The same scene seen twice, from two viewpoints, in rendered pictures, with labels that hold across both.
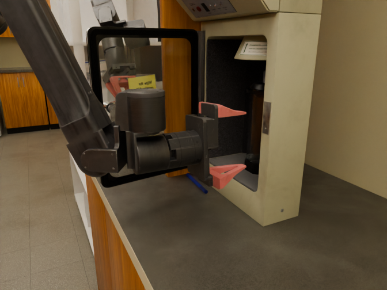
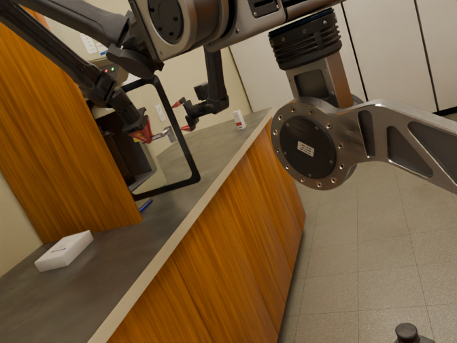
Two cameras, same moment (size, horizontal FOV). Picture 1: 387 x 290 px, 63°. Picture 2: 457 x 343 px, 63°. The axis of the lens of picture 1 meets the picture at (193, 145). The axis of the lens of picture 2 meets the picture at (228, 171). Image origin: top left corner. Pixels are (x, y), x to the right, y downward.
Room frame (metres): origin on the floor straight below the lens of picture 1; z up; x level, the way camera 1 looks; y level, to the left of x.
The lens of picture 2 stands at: (1.47, 1.30, 1.36)
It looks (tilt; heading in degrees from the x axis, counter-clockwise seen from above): 16 degrees down; 231
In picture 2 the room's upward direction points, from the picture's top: 22 degrees counter-clockwise
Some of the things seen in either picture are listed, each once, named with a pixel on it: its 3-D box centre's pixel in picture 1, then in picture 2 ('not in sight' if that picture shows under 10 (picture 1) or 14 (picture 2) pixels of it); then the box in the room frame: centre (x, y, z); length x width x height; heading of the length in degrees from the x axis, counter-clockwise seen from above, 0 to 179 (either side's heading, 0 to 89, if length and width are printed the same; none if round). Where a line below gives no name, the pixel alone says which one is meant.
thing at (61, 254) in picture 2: not in sight; (65, 250); (1.20, -0.03, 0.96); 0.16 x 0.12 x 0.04; 32
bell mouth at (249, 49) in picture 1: (270, 47); not in sight; (0.83, -0.19, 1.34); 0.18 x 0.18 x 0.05
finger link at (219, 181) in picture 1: (222, 162); (185, 123); (0.52, -0.05, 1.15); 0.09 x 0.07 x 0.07; 117
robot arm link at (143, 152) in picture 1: (148, 150); (207, 105); (0.47, 0.07, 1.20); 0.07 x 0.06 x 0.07; 117
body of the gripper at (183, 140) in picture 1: (184, 148); (196, 111); (0.49, 0.01, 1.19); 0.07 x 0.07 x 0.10; 27
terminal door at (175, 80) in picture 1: (150, 107); (141, 142); (0.84, 0.12, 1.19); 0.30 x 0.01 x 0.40; 124
